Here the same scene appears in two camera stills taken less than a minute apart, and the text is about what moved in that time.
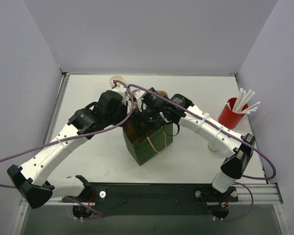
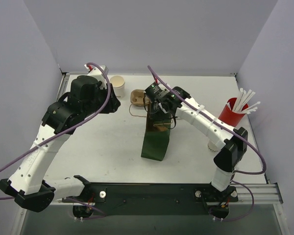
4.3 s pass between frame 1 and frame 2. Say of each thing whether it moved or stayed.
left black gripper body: moved
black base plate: stayed
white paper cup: stayed
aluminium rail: stayed
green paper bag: moved
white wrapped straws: stayed
